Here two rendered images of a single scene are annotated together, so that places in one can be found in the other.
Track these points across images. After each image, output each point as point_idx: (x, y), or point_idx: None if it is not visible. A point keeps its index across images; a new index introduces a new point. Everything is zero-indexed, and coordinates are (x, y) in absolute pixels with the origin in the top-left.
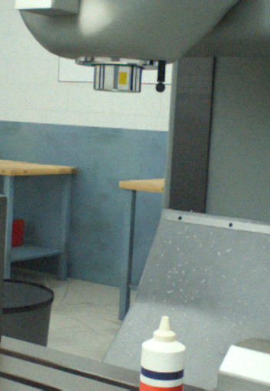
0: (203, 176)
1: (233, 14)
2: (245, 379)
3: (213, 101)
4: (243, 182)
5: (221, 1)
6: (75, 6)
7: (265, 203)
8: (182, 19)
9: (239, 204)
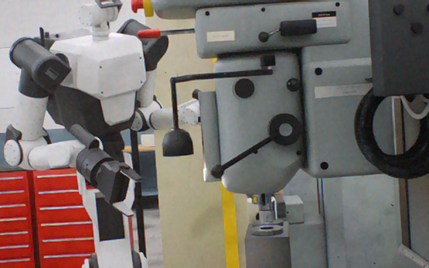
0: (407, 226)
1: (306, 166)
2: None
3: (407, 183)
4: (417, 232)
5: (277, 168)
6: (218, 179)
7: (422, 247)
8: (255, 179)
9: (418, 245)
